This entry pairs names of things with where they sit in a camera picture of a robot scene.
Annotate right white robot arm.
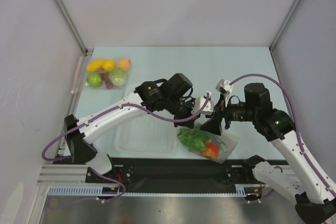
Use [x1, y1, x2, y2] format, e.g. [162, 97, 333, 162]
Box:
[201, 80, 335, 223]

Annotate zip bag of fake fruit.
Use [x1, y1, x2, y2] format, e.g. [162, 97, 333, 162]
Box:
[70, 57, 132, 94]

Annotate fake green lettuce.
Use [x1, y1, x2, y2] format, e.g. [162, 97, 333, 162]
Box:
[177, 127, 210, 152]

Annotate white perforated plastic basket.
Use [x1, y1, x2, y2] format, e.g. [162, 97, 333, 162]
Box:
[114, 115, 177, 157]

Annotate fake red orange pepper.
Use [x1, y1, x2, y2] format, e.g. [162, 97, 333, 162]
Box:
[200, 143, 219, 159]

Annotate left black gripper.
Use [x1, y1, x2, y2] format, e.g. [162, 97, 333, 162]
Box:
[165, 95, 201, 129]

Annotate fake green onion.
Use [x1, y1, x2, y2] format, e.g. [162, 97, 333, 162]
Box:
[210, 135, 227, 150]

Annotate yellow fake mango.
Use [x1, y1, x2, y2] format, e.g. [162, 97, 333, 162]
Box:
[86, 59, 105, 72]

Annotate aluminium frame post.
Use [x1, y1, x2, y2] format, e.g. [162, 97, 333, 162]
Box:
[52, 0, 88, 56]
[269, 0, 303, 53]

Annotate wrist white camera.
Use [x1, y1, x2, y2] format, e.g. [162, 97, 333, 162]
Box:
[215, 79, 233, 97]
[193, 91, 214, 116]

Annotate white slotted cable duct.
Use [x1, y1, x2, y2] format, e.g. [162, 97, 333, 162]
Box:
[48, 185, 261, 198]

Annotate pale green fake cabbage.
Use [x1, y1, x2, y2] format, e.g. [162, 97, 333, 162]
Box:
[108, 68, 128, 87]

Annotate yellow fake lemon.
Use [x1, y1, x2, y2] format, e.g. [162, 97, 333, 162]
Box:
[102, 60, 116, 71]

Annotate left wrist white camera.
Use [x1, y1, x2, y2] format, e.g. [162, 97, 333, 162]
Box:
[193, 91, 214, 116]

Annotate left aluminium frame post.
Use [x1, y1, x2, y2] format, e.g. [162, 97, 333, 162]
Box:
[52, 0, 88, 56]

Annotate right aluminium frame post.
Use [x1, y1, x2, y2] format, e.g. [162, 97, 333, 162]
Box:
[269, 0, 303, 53]

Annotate clear zip top bag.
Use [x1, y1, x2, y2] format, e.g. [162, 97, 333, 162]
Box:
[177, 124, 240, 164]

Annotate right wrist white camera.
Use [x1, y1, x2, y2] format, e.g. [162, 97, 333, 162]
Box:
[215, 79, 233, 97]

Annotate green fake apple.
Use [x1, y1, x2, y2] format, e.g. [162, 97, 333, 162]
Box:
[87, 73, 102, 88]

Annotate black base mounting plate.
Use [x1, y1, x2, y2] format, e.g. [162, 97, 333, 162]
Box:
[85, 158, 265, 188]

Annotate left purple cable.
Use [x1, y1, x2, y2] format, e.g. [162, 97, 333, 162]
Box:
[41, 92, 211, 204]

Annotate orange fake peach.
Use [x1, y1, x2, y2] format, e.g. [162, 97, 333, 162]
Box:
[116, 58, 131, 71]

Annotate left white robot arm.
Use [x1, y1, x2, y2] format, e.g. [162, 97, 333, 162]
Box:
[64, 73, 211, 182]

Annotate fake red grapes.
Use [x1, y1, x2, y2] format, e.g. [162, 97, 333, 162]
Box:
[98, 69, 114, 90]

